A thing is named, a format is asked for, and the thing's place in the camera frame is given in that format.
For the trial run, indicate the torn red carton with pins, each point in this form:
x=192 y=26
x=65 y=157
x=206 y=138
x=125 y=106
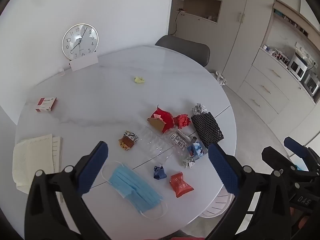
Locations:
x=162 y=118

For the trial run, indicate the white slotted waste bin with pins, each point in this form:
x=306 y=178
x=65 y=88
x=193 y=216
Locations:
x=218 y=206

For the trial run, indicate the red paper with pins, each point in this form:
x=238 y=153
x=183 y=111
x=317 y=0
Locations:
x=182 y=121

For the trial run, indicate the red snack packet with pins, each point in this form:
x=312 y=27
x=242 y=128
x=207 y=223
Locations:
x=180 y=185

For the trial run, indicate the clear labelled plastic package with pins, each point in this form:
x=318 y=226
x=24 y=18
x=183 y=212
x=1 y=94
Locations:
x=178 y=140

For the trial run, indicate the grey paper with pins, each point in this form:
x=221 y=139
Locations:
x=188 y=162

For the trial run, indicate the silver wrapper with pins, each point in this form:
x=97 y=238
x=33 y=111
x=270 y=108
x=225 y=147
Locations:
x=199 y=109

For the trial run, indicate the yellow paper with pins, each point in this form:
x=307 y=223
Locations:
x=139 y=80

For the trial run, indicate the stack of cream papers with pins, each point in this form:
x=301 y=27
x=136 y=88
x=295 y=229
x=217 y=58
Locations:
x=32 y=155

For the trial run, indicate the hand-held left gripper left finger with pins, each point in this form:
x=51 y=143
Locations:
x=93 y=170

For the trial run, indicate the white tote bag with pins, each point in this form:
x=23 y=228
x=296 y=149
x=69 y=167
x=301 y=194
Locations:
x=220 y=78

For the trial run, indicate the blue and white wrapper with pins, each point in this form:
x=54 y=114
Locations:
x=197 y=150

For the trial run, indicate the beige drawer cabinet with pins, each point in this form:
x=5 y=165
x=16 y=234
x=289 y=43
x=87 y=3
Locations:
x=272 y=87

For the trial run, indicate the black foam mesh sleeve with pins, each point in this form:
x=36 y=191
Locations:
x=206 y=130

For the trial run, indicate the silver microwave oven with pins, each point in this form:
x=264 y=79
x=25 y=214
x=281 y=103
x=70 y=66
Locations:
x=312 y=83

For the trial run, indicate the dark blue wrapper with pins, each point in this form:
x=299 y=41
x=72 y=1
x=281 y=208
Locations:
x=160 y=173

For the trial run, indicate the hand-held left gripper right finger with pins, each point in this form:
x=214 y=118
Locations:
x=223 y=172

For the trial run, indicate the brown snack wrapper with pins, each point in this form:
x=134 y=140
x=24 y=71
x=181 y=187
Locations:
x=128 y=140

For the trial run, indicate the blue face mask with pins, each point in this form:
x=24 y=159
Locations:
x=132 y=187

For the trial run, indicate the small red box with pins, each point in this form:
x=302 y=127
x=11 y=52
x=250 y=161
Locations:
x=46 y=104

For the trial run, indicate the round white wall clock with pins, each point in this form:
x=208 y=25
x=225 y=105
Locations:
x=80 y=41

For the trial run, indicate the white folded card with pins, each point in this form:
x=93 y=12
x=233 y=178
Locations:
x=83 y=63

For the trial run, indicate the beige tall cabinet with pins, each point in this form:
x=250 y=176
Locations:
x=230 y=35

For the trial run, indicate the white dish rack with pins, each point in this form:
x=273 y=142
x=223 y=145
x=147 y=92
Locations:
x=281 y=58

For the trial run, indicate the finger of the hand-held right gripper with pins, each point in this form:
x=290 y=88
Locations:
x=276 y=156
x=296 y=145

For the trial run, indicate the grey chair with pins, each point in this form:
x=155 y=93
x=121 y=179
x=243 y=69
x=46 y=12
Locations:
x=186 y=48

